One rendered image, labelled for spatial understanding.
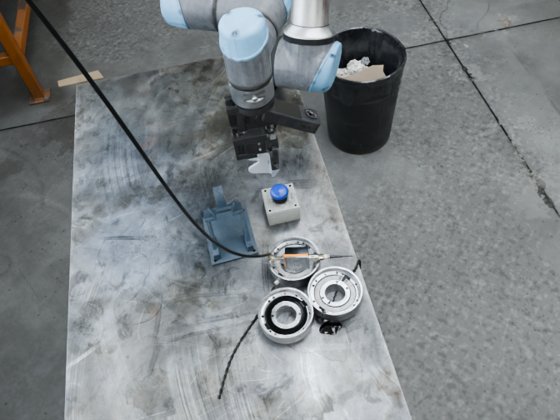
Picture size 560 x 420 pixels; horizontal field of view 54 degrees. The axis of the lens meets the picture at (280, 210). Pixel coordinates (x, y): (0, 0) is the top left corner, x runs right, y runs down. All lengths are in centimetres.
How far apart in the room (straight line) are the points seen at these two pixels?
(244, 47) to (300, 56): 40
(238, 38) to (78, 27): 268
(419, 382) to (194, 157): 104
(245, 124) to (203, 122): 46
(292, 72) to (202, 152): 30
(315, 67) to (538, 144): 151
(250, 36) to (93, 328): 65
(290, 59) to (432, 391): 115
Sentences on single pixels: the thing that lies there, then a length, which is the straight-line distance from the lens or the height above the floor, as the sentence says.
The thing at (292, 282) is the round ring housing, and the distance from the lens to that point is 110.
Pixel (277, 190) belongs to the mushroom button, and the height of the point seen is 87.
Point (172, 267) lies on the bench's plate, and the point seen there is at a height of 80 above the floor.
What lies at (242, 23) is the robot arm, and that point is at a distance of 88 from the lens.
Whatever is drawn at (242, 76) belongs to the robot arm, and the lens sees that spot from 91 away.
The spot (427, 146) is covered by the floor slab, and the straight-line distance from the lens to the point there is 248.
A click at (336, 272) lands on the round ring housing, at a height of 83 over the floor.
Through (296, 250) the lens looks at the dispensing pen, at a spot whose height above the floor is 87.
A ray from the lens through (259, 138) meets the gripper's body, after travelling 101.
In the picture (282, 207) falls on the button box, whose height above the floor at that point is 85.
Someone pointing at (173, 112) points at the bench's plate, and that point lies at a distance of 151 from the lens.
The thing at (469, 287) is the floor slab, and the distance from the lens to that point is 209.
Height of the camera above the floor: 179
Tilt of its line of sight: 53 degrees down
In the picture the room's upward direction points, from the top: 8 degrees counter-clockwise
